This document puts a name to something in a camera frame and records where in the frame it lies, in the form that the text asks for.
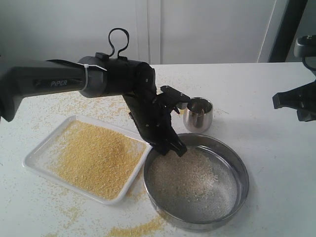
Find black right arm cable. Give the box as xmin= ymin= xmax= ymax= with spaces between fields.
xmin=301 ymin=55 xmax=316 ymax=72

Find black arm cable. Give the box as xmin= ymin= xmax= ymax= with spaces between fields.
xmin=108 ymin=28 xmax=130 ymax=60
xmin=301 ymin=55 xmax=316 ymax=72

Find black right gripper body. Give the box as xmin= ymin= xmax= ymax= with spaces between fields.
xmin=297 ymin=108 xmax=316 ymax=121

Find stainless steel cup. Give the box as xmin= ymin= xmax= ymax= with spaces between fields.
xmin=183 ymin=97 xmax=213 ymax=133

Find white rice grains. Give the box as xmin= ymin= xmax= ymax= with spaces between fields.
xmin=147 ymin=147 xmax=218 ymax=198

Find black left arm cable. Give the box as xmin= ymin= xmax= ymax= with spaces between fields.
xmin=108 ymin=28 xmax=130 ymax=60

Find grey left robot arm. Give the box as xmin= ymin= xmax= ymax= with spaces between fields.
xmin=0 ymin=53 xmax=190 ymax=156

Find white cable tie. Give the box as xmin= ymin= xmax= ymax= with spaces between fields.
xmin=76 ymin=63 xmax=107 ymax=91

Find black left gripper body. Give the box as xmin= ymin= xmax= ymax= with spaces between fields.
xmin=123 ymin=90 xmax=177 ymax=146

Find round stainless steel sieve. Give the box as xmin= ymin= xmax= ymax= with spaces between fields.
xmin=143 ymin=133 xmax=249 ymax=231

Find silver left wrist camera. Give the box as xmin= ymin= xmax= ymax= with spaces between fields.
xmin=158 ymin=85 xmax=190 ymax=110

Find white plastic tray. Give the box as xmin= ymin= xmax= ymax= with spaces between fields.
xmin=22 ymin=115 xmax=151 ymax=205

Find yellow grain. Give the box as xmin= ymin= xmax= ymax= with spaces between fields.
xmin=49 ymin=120 xmax=146 ymax=200

